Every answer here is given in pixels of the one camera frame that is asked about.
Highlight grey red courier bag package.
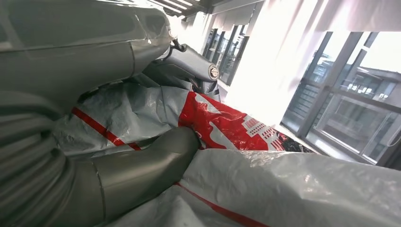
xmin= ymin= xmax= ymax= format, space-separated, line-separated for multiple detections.
xmin=52 ymin=82 xmax=401 ymax=227

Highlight ceiling strip lights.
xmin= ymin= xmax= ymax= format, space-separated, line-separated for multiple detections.
xmin=145 ymin=0 xmax=196 ymax=14

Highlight narrow dark framed window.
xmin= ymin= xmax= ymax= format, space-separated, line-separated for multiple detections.
xmin=202 ymin=24 xmax=251 ymax=87

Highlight white window curtain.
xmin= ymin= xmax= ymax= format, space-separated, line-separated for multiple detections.
xmin=224 ymin=0 xmax=401 ymax=126

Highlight large grey framed window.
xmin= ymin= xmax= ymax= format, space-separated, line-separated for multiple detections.
xmin=280 ymin=30 xmax=401 ymax=171

